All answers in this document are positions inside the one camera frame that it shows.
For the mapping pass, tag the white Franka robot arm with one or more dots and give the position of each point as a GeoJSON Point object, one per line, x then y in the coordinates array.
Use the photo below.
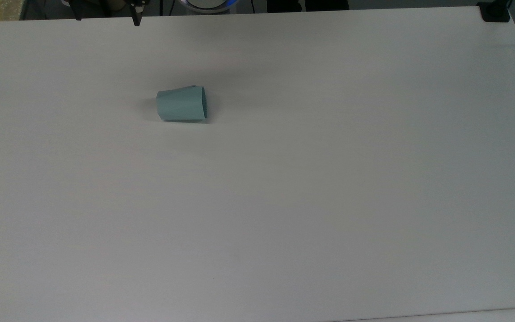
{"type": "Point", "coordinates": [208, 3]}

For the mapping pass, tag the black box-shaped equipment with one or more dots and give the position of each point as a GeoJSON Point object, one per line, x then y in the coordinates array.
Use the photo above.
{"type": "Point", "coordinates": [306, 4]}

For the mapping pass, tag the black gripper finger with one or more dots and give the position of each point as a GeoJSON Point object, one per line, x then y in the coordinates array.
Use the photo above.
{"type": "Point", "coordinates": [137, 17]}
{"type": "Point", "coordinates": [77, 11]}

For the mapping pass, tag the black camera pole with clamp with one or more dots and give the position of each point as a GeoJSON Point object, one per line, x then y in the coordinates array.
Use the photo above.
{"type": "Point", "coordinates": [494, 11]}

